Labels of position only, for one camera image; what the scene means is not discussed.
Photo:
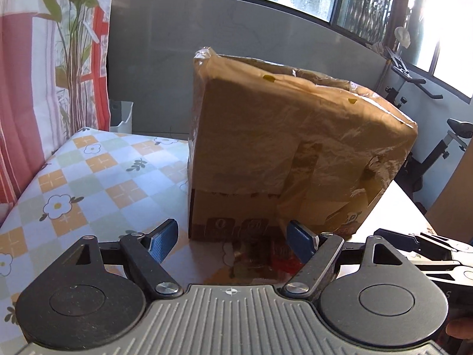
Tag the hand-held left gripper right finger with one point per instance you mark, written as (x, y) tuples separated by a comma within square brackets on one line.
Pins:
[(299, 244)]

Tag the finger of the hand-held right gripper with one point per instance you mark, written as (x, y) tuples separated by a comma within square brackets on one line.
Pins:
[(397, 239)]

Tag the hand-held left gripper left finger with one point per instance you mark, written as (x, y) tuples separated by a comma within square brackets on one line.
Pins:
[(164, 241)]

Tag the gold snack packet red print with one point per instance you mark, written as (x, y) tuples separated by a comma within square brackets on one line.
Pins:
[(255, 259)]

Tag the cardboard box with plastic liner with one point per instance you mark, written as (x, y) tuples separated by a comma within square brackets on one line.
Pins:
[(277, 137)]

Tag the person's right hand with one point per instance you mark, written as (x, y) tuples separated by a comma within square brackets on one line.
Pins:
[(460, 329)]

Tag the brown wooden board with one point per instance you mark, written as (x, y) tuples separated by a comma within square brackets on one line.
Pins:
[(456, 196)]

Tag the black exercise bike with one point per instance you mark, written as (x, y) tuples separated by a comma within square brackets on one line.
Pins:
[(421, 148)]

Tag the white plastic bin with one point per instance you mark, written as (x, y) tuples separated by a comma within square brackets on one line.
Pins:
[(122, 116)]

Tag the crumpled cloth on sill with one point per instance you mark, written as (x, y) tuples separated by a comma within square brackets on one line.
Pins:
[(377, 48)]

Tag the white round hanging object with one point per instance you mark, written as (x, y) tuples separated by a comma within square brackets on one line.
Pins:
[(402, 37)]

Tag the printed backdrop curtain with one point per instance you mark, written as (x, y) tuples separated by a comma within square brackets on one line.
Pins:
[(33, 81)]

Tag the metal mesh window screen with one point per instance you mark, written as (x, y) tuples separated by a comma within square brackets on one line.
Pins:
[(367, 3)]

